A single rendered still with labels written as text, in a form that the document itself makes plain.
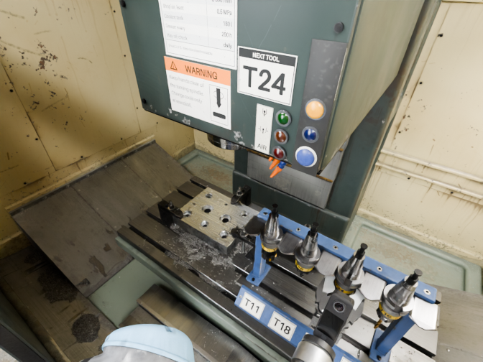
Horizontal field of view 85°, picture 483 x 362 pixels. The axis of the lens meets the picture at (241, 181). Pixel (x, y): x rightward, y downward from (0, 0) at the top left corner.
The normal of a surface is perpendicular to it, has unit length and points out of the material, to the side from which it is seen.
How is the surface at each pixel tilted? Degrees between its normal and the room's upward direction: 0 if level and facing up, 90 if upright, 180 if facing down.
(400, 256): 0
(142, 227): 0
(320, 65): 90
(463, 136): 90
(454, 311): 24
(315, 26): 90
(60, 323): 17
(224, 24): 90
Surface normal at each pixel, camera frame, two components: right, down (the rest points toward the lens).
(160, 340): 0.43, -0.79
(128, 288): 0.02, -0.79
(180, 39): -0.57, 0.50
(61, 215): 0.35, -0.58
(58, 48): 0.82, 0.37
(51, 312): 0.18, -0.90
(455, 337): -0.32, -0.87
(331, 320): -0.53, 0.06
